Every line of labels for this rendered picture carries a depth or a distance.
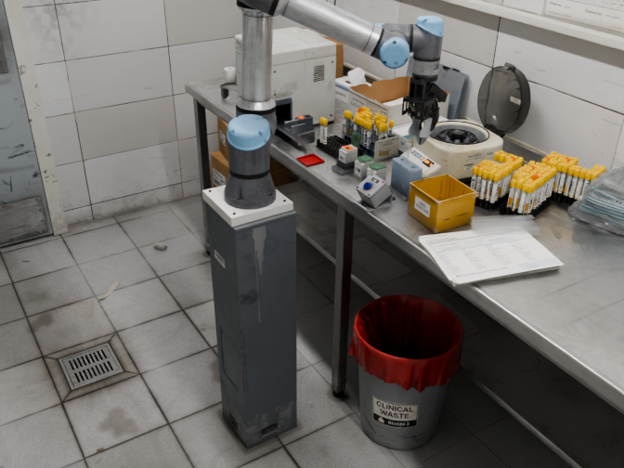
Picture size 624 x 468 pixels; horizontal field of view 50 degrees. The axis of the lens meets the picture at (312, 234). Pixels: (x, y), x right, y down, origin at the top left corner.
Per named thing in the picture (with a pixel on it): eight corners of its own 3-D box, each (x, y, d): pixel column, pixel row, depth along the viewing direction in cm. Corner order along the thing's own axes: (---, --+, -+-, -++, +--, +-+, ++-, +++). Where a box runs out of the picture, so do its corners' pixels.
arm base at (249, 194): (231, 213, 186) (229, 180, 181) (218, 189, 198) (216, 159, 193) (282, 205, 191) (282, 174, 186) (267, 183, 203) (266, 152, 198)
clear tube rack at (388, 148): (340, 141, 238) (341, 122, 234) (363, 136, 242) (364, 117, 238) (374, 162, 223) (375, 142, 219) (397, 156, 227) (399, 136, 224)
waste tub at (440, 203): (406, 214, 192) (409, 182, 187) (443, 203, 198) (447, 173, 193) (434, 234, 182) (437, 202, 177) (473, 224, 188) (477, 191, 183)
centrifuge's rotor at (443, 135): (422, 146, 221) (424, 125, 217) (461, 139, 226) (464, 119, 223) (448, 163, 209) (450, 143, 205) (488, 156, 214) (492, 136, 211)
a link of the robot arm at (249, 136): (225, 174, 184) (222, 127, 178) (232, 154, 196) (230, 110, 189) (267, 175, 184) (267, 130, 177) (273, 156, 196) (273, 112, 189)
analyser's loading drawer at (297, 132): (269, 126, 244) (269, 112, 241) (285, 123, 247) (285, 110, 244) (298, 146, 229) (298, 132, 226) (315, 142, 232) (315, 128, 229)
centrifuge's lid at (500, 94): (485, 55, 217) (505, 55, 220) (467, 127, 229) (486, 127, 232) (527, 73, 200) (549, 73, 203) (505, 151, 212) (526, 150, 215)
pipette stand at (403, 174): (385, 188, 206) (388, 159, 201) (405, 184, 209) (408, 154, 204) (404, 202, 198) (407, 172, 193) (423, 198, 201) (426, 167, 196)
